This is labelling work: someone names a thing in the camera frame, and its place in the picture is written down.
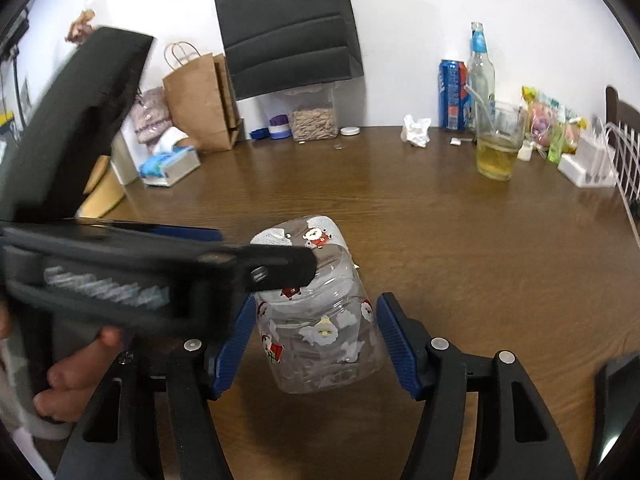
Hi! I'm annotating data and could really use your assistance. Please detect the clear santa print plastic cup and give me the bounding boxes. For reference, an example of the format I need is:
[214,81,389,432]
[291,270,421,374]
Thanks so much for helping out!
[252,216,383,394]

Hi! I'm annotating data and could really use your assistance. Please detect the person's left hand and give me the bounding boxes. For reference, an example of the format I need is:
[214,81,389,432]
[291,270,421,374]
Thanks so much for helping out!
[32,326,124,422]

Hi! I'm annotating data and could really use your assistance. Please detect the black smartphone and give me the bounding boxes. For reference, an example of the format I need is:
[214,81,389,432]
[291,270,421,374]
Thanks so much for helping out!
[585,352,640,479]

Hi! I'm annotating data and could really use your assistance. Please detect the yellow thermos jug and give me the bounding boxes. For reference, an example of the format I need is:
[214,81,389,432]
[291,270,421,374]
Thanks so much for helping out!
[76,156,125,219]

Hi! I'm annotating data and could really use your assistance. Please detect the grey steel thermos flask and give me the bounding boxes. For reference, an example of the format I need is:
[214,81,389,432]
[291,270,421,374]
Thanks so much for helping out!
[111,131,138,186]

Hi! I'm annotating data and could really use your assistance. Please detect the blue bottle cap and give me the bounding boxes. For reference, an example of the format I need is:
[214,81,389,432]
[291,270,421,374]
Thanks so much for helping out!
[250,128,270,141]

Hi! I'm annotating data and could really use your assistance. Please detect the blue tissue box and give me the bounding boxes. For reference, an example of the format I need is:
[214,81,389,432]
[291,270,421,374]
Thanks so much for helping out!
[139,126,201,188]

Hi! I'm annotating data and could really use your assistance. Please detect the small purple white jar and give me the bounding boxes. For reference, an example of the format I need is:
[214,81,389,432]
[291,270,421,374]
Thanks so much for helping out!
[268,114,292,140]

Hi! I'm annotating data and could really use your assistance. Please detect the clear jar of seeds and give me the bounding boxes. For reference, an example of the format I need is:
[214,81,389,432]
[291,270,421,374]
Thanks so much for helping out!
[288,86,338,142]

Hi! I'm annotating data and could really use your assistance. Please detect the white jar lid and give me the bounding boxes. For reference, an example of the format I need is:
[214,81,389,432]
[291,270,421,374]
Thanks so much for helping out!
[340,127,360,136]

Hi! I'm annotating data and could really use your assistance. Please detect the brown kraft paper bag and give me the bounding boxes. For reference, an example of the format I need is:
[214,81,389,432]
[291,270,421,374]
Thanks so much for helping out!
[163,41,244,154]

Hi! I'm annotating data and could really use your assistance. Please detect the pink speckled vase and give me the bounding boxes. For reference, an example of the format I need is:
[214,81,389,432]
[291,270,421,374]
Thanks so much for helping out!
[130,87,172,145]

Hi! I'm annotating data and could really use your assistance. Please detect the crumpled white tissue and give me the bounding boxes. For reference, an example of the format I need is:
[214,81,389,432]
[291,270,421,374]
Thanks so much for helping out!
[400,114,432,148]

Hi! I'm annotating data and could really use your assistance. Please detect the black paper shopping bag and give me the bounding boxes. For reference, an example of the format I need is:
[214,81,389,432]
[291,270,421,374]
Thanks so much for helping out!
[215,0,363,100]

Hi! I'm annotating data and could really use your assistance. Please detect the dried pink flowers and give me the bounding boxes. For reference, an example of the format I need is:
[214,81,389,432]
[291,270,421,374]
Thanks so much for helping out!
[65,9,96,46]

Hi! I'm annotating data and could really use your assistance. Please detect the blue soda can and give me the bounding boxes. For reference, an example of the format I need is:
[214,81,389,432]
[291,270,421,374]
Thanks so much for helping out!
[438,60,470,131]

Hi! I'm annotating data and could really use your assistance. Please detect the glass of yellow drink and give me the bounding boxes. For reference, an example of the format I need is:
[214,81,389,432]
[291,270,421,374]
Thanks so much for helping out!
[465,84,527,181]

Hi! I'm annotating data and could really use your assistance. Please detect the white charging station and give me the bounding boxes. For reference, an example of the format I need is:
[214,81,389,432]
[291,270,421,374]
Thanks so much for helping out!
[558,131,616,188]

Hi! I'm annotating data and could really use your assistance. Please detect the white tape roll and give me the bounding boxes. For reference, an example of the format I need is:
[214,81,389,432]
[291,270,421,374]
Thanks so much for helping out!
[518,140,533,162]

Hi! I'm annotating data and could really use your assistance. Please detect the clear glass bottle blue label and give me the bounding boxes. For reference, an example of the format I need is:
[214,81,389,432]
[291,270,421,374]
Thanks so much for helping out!
[466,22,496,133]

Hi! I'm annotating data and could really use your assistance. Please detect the green spray bottle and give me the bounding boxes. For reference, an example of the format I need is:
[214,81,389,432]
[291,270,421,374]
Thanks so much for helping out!
[547,113,566,165]

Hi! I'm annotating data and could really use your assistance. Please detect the colourful snack bag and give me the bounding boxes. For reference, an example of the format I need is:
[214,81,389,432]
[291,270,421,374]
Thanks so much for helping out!
[522,86,589,154]

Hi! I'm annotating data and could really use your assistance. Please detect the dark wooden chair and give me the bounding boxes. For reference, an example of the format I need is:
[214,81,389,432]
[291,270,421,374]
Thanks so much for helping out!
[605,86,640,162]

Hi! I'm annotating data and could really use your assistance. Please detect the white charging cable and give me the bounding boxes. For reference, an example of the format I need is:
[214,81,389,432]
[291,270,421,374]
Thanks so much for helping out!
[602,121,640,252]

